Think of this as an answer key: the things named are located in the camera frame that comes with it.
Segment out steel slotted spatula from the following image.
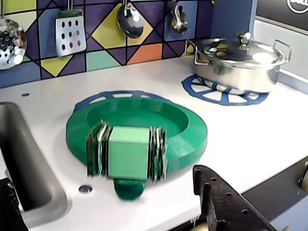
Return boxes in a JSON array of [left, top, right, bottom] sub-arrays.
[[55, 0, 88, 58]]

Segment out blue burner mat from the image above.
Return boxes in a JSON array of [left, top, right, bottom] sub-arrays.
[[181, 73, 269, 107], [74, 90, 165, 112]]

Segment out steel cooking pot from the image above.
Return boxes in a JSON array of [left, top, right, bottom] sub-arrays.
[[186, 38, 293, 94]]

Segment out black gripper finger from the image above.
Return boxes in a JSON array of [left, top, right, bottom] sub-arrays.
[[0, 177, 28, 231], [192, 164, 278, 231]]

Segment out steel perforated skimmer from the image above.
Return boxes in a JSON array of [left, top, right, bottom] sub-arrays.
[[0, 0, 28, 71]]

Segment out grey sink basin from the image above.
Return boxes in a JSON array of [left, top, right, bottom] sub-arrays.
[[0, 102, 68, 227]]

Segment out blue toy kitchen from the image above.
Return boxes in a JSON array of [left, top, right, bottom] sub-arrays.
[[0, 0, 308, 231]]

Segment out steel spoon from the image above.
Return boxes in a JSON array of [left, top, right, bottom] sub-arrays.
[[170, 0, 190, 35]]

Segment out black microwave door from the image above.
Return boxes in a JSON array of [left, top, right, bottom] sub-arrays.
[[255, 0, 308, 25]]

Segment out green plastic bowl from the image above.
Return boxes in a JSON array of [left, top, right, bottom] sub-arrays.
[[66, 95, 208, 202]]

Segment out steel ladle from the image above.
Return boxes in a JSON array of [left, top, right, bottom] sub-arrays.
[[116, 0, 144, 39]]

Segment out steel pot lid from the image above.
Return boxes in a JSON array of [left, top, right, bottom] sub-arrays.
[[196, 31, 287, 67]]

